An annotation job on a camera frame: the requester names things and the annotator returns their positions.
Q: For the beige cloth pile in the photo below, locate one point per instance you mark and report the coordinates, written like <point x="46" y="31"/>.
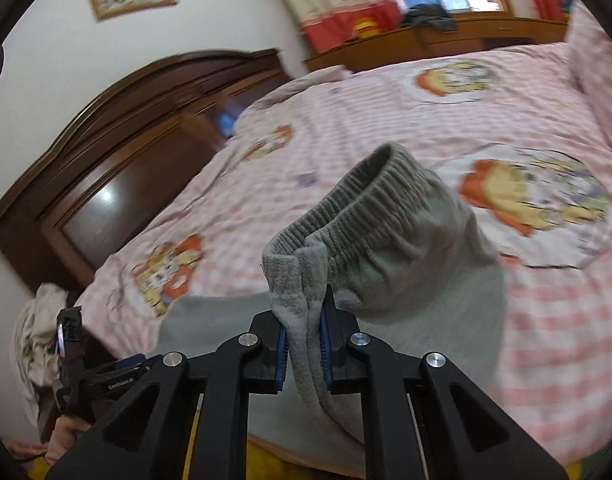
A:
<point x="33" y="340"/>

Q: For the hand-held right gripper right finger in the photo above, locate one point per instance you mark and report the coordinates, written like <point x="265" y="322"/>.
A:
<point x="327" y="355"/>

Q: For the wooden cabinet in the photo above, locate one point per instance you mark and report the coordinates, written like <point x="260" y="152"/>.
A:
<point x="466" y="35"/>

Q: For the person's left hand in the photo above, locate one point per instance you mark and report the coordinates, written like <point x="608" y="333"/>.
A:
<point x="63" y="435"/>

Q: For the pink checked printed bedsheet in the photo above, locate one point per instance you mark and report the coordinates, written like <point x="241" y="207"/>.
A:
<point x="366" y="125"/>

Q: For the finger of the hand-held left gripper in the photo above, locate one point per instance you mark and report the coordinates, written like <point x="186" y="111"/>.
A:
<point x="133" y="359"/>

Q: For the dark wooden headboard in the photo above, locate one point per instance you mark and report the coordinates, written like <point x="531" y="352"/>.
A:
<point x="110" y="160"/>

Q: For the dark clothes heap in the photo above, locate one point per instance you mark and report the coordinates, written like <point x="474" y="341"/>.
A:
<point x="428" y="16"/>

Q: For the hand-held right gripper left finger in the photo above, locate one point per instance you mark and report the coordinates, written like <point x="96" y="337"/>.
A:
<point x="282" y="360"/>

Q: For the grey pants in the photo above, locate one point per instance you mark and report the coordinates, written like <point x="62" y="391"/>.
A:
<point x="386" y="240"/>

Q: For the wide printed red-hem curtain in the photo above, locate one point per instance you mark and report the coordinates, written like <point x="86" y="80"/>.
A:
<point x="331" y="0"/>

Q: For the pink checked pillow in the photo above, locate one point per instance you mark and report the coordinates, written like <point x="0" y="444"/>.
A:
<point x="601" y="70"/>

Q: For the yellow blanket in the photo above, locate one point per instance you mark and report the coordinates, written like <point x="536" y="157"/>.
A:
<point x="276" y="465"/>

